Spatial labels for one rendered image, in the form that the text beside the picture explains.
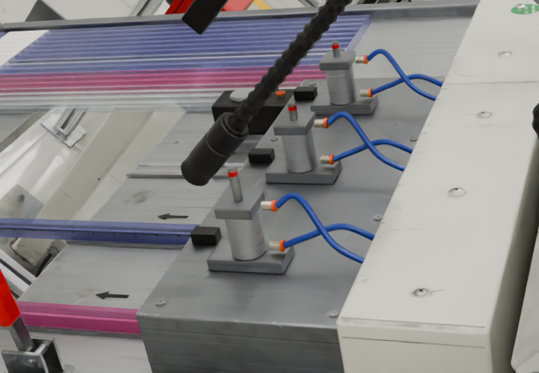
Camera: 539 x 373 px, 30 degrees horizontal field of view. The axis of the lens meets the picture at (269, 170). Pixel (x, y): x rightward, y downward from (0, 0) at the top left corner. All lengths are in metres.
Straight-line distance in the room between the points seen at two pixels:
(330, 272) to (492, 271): 0.10
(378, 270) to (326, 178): 0.15
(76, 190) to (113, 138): 0.16
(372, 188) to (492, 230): 0.13
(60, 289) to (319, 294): 0.25
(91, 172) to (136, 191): 1.04
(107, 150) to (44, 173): 0.45
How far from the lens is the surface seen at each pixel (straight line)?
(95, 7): 2.81
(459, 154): 0.68
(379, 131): 0.77
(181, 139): 0.96
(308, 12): 1.19
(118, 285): 0.76
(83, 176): 1.93
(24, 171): 2.28
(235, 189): 0.60
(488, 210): 0.61
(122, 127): 1.83
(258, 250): 0.62
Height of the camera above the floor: 1.58
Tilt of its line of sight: 36 degrees down
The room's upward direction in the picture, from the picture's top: 42 degrees clockwise
